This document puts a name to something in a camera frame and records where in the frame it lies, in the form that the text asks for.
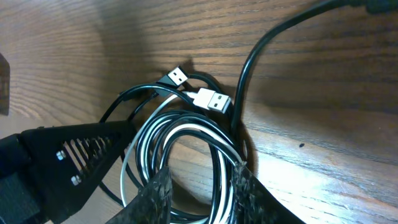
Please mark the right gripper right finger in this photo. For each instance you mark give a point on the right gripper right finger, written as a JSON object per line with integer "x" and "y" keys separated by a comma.
{"x": 254, "y": 204}

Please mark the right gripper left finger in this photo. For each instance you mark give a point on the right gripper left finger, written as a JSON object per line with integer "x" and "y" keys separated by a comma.
{"x": 152, "y": 205}

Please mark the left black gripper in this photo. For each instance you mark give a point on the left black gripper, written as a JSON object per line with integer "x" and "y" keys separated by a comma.
{"x": 50, "y": 173}

